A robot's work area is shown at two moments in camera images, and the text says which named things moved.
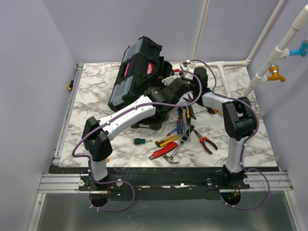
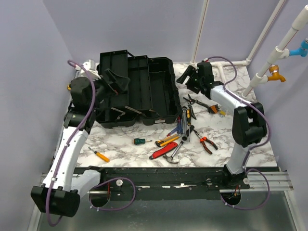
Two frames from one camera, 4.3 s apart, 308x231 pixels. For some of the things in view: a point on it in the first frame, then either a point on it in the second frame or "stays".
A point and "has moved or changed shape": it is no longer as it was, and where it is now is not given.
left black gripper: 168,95 → 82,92
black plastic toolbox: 142,66 has moved or changed shape
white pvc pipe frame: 280,51 stays
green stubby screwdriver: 138,141 stays
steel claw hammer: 174,153 stays
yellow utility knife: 161,142 stays
